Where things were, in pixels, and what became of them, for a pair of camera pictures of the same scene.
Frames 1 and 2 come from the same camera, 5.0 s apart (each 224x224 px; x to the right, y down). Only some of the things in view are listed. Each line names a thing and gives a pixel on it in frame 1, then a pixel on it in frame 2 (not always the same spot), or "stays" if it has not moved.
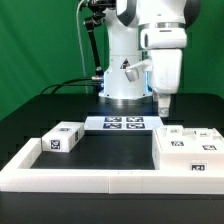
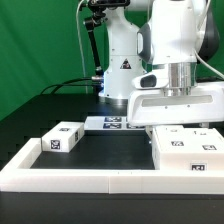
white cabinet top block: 63,137 stays
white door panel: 202,140 stays
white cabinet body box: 187,148 stays
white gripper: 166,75 to 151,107
